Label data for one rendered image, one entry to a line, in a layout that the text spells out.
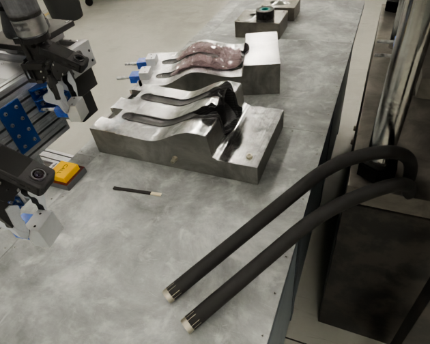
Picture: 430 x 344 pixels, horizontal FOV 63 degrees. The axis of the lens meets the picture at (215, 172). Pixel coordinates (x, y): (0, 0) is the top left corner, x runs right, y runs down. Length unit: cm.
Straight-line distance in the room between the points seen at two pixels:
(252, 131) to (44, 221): 56
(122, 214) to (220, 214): 25
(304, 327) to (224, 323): 90
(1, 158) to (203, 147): 45
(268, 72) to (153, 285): 77
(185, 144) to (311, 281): 99
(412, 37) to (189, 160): 56
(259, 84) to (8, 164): 84
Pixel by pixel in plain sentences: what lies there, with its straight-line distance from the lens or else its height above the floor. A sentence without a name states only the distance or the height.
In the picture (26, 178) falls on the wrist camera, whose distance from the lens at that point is 63.
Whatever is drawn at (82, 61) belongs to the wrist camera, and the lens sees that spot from 99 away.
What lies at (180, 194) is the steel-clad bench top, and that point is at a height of 80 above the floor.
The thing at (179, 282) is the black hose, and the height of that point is 84.
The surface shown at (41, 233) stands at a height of 95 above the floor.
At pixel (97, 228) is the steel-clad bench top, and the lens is 90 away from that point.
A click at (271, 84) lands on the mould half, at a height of 84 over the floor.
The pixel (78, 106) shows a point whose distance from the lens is 107.
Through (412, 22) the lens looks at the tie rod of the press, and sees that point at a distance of 77.
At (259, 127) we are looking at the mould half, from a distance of 99.
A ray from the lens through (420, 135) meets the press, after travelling 115.
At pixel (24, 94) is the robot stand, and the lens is 138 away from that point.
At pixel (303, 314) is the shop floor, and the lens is 160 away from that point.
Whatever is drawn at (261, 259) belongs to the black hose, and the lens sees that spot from 70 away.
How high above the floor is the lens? 145
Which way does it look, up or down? 43 degrees down
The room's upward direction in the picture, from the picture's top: 8 degrees counter-clockwise
